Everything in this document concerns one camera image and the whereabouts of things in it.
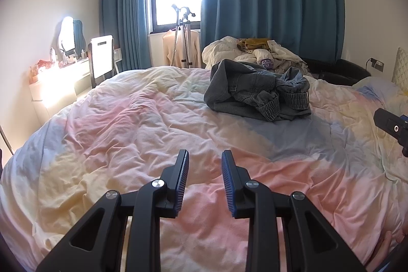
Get white quilted headboard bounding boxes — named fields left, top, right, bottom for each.
left=391, top=47, right=408, bottom=91

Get garment steamer stand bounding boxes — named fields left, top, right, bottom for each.
left=169, top=4, right=196, bottom=69

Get wall socket with plug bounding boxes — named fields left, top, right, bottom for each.
left=366, top=58, right=385, bottom=71

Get mustard yellow garment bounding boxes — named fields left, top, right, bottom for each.
left=236, top=38, right=271, bottom=53

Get white garment with purple print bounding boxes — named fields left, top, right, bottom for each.
left=257, top=58, right=275, bottom=71

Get beige hanging garment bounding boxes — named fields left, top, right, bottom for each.
left=162, top=30, right=202, bottom=69

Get pile of cream clothes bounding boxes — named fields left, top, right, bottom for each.
left=202, top=35, right=311, bottom=76

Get white chair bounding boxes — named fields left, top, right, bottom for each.
left=87, top=35, right=121, bottom=88

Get group of cosmetic bottles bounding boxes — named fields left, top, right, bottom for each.
left=30, top=47, right=88, bottom=75

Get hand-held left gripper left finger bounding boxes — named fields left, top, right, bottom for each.
left=35, top=149, right=189, bottom=272

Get white dressing table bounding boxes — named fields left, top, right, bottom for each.
left=29, top=57, right=93, bottom=120

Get thin metal pole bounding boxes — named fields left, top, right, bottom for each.
left=0, top=127, right=15, bottom=155

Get person's bare leg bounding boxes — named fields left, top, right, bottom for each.
left=365, top=223, right=408, bottom=272

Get blue denim jeans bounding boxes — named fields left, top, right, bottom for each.
left=204, top=58, right=312, bottom=122

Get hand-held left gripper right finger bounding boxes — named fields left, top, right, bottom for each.
left=221, top=150, right=367, bottom=272

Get pastel patchwork duvet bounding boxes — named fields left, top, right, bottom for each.
left=0, top=66, right=408, bottom=272

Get black sofa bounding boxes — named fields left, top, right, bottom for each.
left=301, top=58, right=372, bottom=87

